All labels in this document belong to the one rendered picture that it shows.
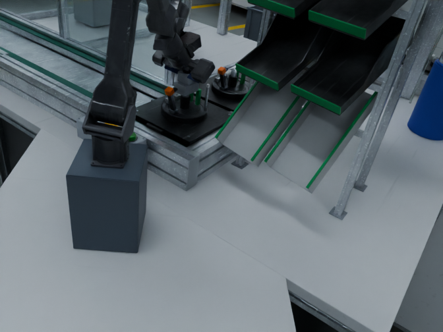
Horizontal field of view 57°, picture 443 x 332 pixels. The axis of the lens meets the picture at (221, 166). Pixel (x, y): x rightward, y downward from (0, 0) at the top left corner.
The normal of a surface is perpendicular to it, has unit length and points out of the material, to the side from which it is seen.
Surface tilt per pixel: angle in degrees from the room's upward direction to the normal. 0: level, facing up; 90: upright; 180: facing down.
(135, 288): 0
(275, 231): 0
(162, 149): 90
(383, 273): 0
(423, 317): 90
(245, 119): 45
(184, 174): 90
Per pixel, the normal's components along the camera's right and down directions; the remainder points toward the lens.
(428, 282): -0.58, 0.40
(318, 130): -0.41, -0.36
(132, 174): 0.13, -0.82
